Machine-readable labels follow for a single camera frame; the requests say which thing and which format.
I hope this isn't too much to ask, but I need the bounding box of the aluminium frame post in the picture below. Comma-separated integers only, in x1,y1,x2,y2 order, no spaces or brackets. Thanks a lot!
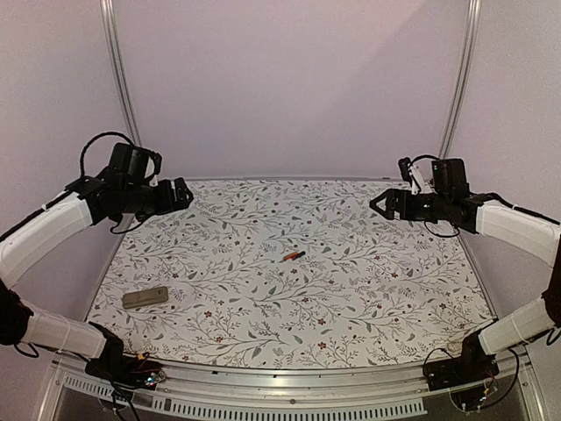
100,0,142,146
438,0,482,159

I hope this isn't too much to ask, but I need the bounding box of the left aluminium frame post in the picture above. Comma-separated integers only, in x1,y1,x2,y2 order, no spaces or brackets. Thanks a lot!
100,0,142,146

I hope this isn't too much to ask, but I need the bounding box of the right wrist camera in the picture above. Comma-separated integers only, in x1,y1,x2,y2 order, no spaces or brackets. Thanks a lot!
398,157,431,195

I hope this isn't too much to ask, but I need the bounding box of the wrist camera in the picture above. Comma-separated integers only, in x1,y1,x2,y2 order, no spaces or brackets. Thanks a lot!
156,177,187,215
398,157,431,195

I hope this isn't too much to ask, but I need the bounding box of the beige remote control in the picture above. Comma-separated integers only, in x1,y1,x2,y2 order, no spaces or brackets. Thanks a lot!
122,286,169,310

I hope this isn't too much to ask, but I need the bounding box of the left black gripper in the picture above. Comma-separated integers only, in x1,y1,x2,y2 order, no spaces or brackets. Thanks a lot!
124,176,194,222

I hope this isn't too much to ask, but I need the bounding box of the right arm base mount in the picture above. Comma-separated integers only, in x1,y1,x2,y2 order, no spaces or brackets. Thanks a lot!
423,332,500,391

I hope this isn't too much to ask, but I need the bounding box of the floral patterned table mat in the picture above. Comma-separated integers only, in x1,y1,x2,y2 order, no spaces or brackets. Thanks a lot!
88,180,494,369

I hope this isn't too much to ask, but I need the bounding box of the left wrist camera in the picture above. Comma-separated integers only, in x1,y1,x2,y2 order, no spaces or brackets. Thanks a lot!
156,177,187,215

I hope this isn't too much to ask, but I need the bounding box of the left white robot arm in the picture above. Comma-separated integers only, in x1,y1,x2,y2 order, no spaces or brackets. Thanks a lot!
1,131,194,381

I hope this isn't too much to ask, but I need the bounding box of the front aluminium rail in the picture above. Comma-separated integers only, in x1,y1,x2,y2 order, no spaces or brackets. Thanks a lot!
37,350,547,420

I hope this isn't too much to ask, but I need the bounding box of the right aluminium frame post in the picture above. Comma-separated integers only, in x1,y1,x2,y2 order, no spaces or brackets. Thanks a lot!
438,0,482,159

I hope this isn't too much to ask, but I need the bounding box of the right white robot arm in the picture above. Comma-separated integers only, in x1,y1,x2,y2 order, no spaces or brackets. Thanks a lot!
369,157,560,382

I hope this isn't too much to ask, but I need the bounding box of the orange battery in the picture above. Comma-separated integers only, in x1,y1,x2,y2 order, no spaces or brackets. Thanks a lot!
282,252,298,261

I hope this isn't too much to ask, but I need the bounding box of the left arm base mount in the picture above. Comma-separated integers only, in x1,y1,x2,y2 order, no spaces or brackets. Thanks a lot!
85,322,167,389

